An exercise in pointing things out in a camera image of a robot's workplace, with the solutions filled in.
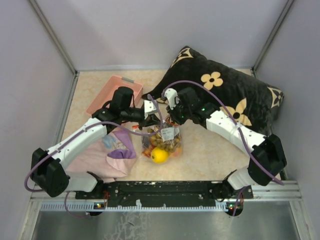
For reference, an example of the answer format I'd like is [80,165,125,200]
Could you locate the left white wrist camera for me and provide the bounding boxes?
[143,100,158,118]

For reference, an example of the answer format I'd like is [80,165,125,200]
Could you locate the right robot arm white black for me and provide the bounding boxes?
[163,87,287,198]

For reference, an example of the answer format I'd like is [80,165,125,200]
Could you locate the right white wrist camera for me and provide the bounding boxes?
[164,88,180,110]

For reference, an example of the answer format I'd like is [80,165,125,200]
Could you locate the dark grape bunch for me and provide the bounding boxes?
[141,136,151,149]

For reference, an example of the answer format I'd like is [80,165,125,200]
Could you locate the aluminium frame rail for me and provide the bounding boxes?
[30,180,302,201]

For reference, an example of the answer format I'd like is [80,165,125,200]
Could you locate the black pillow cream flowers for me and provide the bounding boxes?
[149,45,284,135]

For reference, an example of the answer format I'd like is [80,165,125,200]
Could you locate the pink purple cloth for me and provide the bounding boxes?
[67,128,137,183]

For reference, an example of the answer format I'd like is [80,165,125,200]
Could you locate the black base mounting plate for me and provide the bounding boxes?
[75,181,240,208]

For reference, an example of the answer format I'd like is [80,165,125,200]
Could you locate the pink plastic basket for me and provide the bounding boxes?
[86,75,143,116]

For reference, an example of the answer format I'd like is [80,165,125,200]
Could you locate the red cherry sprig green leaves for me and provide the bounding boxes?
[141,148,152,158]

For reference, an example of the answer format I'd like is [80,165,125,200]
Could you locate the yellow lemon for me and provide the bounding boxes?
[150,147,169,164]

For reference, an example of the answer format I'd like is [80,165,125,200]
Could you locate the brown longan bunch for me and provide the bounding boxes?
[148,126,182,153]

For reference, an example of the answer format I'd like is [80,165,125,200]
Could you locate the clear zip bag orange zipper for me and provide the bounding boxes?
[132,120,183,164]

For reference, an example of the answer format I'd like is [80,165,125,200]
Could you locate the white slotted cable duct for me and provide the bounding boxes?
[39,201,241,213]

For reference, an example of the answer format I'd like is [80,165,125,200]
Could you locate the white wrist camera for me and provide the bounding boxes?
[143,100,158,118]
[164,88,180,110]

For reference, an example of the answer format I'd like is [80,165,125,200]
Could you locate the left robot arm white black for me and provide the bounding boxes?
[24,87,163,199]

